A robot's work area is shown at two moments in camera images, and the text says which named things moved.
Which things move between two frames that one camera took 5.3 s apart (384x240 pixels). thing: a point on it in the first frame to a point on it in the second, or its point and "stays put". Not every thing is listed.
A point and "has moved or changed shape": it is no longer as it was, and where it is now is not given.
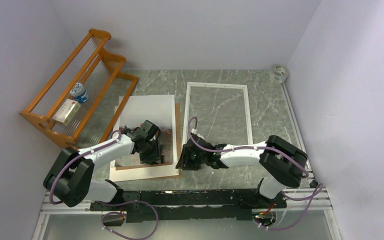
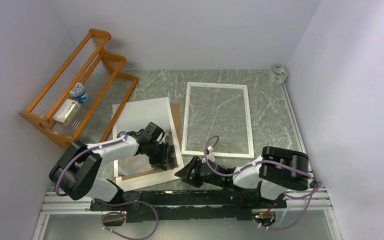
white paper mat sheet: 160,110 has moved or changed shape
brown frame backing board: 161,165 to 176,112
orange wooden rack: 82,105 stays put
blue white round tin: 78,92 stays put
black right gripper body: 191,161 to 204,179
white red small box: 67,111 stays put
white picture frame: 215,85 stays put
